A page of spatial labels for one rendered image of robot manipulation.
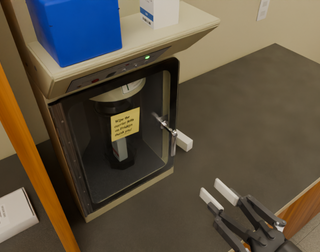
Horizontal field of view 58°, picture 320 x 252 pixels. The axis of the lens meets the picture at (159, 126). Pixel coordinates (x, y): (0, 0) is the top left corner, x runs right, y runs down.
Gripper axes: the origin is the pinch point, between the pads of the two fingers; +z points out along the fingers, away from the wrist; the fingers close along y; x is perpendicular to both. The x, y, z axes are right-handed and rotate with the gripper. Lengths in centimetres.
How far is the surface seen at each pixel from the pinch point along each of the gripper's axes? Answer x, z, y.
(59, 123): -19.0, 22.6, 25.3
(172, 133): -6.5, 17.8, 0.0
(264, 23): 4, 66, -100
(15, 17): -40, 24, 27
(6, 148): 20, 67, 36
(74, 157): -8.4, 22.6, 24.2
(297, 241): 112, -5, -85
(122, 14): -37.0, 23.5, 9.0
